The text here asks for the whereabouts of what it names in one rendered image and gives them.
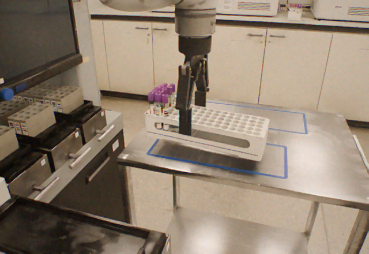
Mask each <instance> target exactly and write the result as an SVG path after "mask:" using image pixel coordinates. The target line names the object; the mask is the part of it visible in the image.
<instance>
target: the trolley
mask: <svg viewBox="0 0 369 254"><path fill-rule="evenodd" d="M206 108H211V109H218V110H222V111H228V112H234V113H241V114H245V115H251V116H257V117H264V118H268V119H269V120H270V121H269V128H268V134H267V139H266V145H265V148H264V151H263V155H262V158H261V160H260V161H255V160H251V159H247V158H242V157H239V156H237V155H234V154H229V153H224V152H221V151H216V150H211V149H206V148H203V147H198V146H193V145H188V144H184V143H180V142H174V141H169V140H166V139H157V138H152V137H148V136H146V130H145V126H143V128H142V129H141V131H140V132H139V133H138V134H137V135H136V136H135V137H134V138H133V140H132V141H131V142H130V143H129V144H128V145H127V146H126V147H125V148H124V150H123V151H122V152H121V153H120V154H119V155H118V156H117V158H116V163H117V164H118V167H119V177H120V183H121V193H122V199H123V207H124V213H125V222H126V223H129V224H132V225H135V226H137V220H136V213H135V201H134V190H133V183H132V176H131V167H134V168H141V169H146V170H149V171H152V172H159V173H164V174H168V175H172V186H173V216H172V218H171V220H170V223H169V225H168V227H167V230H166V231H165V233H167V234H171V254H308V251H307V246H308V241H309V239H310V236H311V233H312V229H313V226H314V222H315V219H316V216H317V212H318V208H319V204H320V203H326V204H333V205H337V206H343V207H348V208H356V209H359V212H358V214H357V217H356V220H355V223H354V225H353V228H352V231H351V233H350V235H349V239H348V241H347V244H346V247H345V249H344V253H343V254H359V253H360V250H361V248H362V245H363V243H364V240H365V238H366V236H367V233H368V231H369V162H368V160H367V157H366V156H365V154H364V151H363V148H362V146H361V144H360V142H359V140H358V138H357V135H356V134H352V133H351V131H350V129H349V127H348V124H347V122H346V120H345V118H344V115H343V114H340V113H331V112H322V111H313V110H307V109H297V108H288V107H278V106H272V105H263V104H253V103H244V102H238V101H228V100H219V99H213V98H206ZM180 177H185V178H189V179H195V180H201V181H207V182H210V183H216V184H221V185H228V186H232V187H237V188H246V189H251V190H255V191H261V192H267V193H270V194H276V195H282V196H287V197H291V198H296V199H297V198H299V199H305V200H311V201H312V204H311V207H310V211H309V213H308V217H307V222H306V226H305V229H304V232H297V231H294V230H290V229H285V228H280V227H274V226H269V225H264V224H261V223H256V222H251V221H246V220H243V219H237V218H230V217H225V216H222V215H217V214H212V213H207V212H204V211H199V210H194V209H190V208H185V207H180Z"/></svg>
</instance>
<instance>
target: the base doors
mask: <svg viewBox="0 0 369 254"><path fill-rule="evenodd" d="M91 27H92V28H91V31H92V40H93V48H94V53H95V62H96V70H97V79H98V83H99V90H106V91H107V90H111V91H117V92H126V93H135V94H145V95H148V93H149V92H151V91H152V90H153V89H155V87H157V86H159V85H162V83H164V82H166V83H167V84H168V86H169V85H170V84H175V91H174V94H176V91H177V84H178V66H179V65H182V66H183V65H184V62H185V55H184V54H182V53H180V52H179V51H178V37H177V36H171V34H176V35H178V34H177V33H175V24H172V23H159V22H138V21H129V22H127V21H105V20H104V21H103V20H91ZM136 27H140V28H147V27H148V28H149V29H137V28H136ZM154 28H157V29H165V28H166V29H167V30H166V31H162V30H153V29H154ZM124 32H132V34H123V33H124ZM266 32H267V37H266ZM148 33H150V35H149V36H148ZM249 33H250V34H251V35H261V34H262V35H263V37H262V36H248V35H247V34H249ZM270 35H273V36H283V35H284V36H286V37H270ZM211 36H212V45H211V51H210V53H209V54H208V77H209V86H208V87H207V88H209V92H206V98H213V99H219V100H228V101H238V102H244V103H253V104H257V103H258V104H263V105H272V106H278V107H288V108H297V109H307V110H313V111H322V112H331V113H340V114H343V115H344V118H345V119H349V120H357V121H363V122H369V51H365V50H357V48H369V35H360V34H348V33H331V32H314V31H293V30H290V29H268V31H267V29H263V28H242V27H234V26H221V25H215V33H214V34H212V35H211ZM147 37H148V38H149V44H147ZM230 39H234V40H243V42H238V41H230ZM265 40H266V46H265ZM261 41H263V43H262V44H261V43H260V42H261ZM268 41H271V43H268ZM329 48H330V49H329ZM264 49H265V54H264ZM263 55H264V60H263ZM326 63H327V64H326ZM262 64H263V69H262ZM325 68H326V69H325ZM261 73H262V78H261ZM260 81H261V87H260ZM321 86H322V87H321ZM259 87H260V93H259ZM320 91H321V92H320ZM258 96H259V102H258Z"/></svg>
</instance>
